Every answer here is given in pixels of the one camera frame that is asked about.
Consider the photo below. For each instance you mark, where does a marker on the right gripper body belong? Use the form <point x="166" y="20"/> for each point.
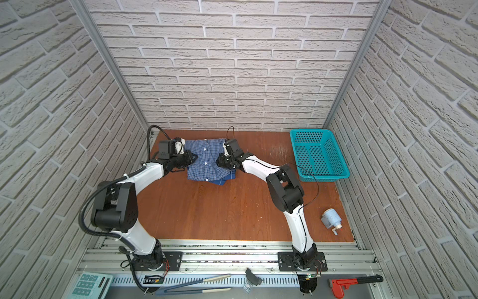
<point x="228" y="161"/>

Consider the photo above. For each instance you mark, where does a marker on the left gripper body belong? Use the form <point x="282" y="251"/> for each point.
<point x="183" y="161"/>

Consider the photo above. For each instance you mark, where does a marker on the blue small-check shirt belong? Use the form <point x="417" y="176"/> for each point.
<point x="205" y="168"/>

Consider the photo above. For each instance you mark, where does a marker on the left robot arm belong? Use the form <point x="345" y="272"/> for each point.
<point x="115" y="205"/>

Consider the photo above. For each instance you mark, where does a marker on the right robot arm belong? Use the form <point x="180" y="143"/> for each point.
<point x="286" y="193"/>

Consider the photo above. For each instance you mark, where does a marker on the folded dark blue plaid shirt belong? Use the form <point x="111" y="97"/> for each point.
<point x="222" y="181"/>

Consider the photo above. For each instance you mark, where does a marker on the teal plastic basket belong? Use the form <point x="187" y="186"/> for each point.
<point x="318" y="156"/>

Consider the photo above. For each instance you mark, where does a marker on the grey tape dispenser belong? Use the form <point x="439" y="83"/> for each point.
<point x="332" y="220"/>

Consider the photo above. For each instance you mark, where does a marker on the small black clip tool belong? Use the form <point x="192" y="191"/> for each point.
<point x="252" y="279"/>

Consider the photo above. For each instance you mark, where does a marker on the black round foot disc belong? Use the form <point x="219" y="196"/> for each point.
<point x="307" y="284"/>

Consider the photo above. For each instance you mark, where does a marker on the teal button calculator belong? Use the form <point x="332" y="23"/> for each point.
<point x="91" y="286"/>

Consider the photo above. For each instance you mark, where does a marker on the red pipe wrench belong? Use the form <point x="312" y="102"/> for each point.
<point x="339" y="285"/>

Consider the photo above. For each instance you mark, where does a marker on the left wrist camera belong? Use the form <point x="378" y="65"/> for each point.
<point x="179" y="145"/>

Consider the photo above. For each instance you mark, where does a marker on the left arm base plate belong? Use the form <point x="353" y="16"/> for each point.
<point x="159" y="263"/>

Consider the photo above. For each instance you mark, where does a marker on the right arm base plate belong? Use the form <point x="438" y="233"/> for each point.
<point x="290" y="262"/>

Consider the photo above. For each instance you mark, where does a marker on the aluminium rail frame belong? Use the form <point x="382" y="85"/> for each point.
<point x="197" y="259"/>

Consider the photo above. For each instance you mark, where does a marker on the long blue-handled tongs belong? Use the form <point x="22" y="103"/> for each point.
<point x="189" y="289"/>

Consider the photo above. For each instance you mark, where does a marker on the left corner aluminium post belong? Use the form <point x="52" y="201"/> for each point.
<point x="100" y="43"/>

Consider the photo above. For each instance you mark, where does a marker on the corner aluminium post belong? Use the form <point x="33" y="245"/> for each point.
<point x="363" y="47"/>
<point x="100" y="43"/>

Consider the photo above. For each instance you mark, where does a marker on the right corner aluminium post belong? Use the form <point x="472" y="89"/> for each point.
<point x="363" y="47"/>

